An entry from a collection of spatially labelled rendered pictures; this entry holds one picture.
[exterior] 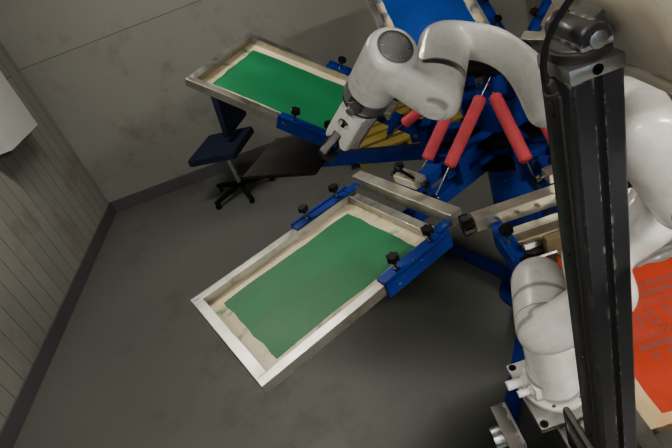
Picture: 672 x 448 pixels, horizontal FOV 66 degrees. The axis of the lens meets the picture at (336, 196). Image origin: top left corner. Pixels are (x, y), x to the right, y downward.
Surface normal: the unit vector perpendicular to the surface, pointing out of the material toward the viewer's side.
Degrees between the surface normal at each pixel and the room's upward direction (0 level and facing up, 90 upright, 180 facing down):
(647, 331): 0
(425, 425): 0
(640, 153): 88
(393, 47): 50
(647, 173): 95
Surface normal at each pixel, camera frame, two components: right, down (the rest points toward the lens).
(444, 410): -0.32, -0.80
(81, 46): 0.14, 0.48
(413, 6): -0.21, -0.42
